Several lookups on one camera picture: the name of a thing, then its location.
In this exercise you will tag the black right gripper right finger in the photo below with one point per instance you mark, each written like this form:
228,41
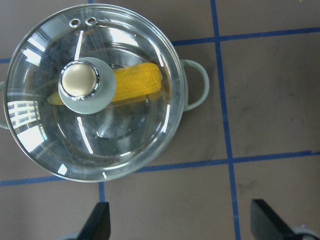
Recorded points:
266,224

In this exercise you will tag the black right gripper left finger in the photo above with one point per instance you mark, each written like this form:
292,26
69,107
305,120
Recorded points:
98,225

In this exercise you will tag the glass pot lid with knob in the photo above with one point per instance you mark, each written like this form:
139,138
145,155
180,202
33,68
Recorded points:
91,146

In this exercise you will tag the yellow corn cob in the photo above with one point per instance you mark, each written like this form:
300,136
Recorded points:
92,83

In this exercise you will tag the pale green steel pot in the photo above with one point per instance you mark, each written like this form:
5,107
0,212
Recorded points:
197,85

